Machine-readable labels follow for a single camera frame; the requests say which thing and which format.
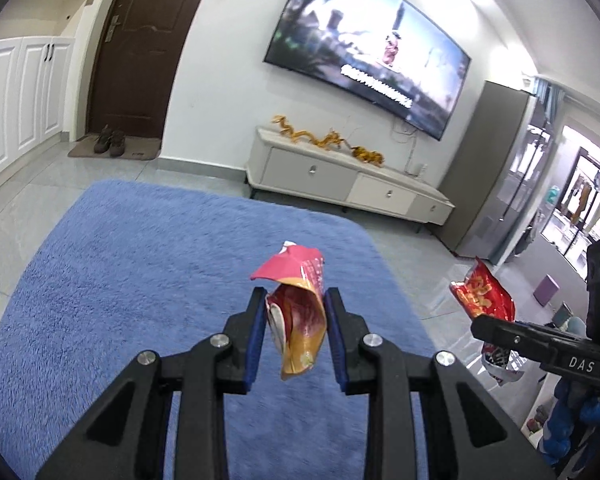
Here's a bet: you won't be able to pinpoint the blue shaggy rug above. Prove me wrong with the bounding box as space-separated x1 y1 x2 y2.
0 181 434 479

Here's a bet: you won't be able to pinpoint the white TV cabinet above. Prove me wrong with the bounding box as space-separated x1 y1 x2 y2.
245 128 454 226

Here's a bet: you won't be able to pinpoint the white wall cabinets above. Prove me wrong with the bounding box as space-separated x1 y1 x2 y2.
0 36 74 174

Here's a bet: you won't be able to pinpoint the grey refrigerator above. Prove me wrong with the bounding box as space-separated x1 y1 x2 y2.
436 81 555 263

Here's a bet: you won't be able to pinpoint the wall-mounted television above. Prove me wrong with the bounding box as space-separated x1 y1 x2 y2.
264 0 470 140

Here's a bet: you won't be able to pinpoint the red colourful snack bag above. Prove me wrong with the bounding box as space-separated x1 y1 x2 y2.
449 257 527 386

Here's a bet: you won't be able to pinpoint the pair of brown shoes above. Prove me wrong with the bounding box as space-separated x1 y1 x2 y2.
93 126 126 158

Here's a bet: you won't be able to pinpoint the golden dragon ornament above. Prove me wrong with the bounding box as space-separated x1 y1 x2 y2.
271 115 385 167

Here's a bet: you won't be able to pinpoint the pink yellow snack bag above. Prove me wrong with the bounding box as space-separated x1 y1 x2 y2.
250 240 328 380

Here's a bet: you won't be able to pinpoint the purple stool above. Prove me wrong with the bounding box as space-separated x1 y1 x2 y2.
533 274 559 307

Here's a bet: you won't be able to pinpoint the brown door mat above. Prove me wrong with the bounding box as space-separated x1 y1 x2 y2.
68 134 161 160

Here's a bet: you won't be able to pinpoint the dark brown door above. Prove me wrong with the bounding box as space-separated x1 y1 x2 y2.
86 0 201 139

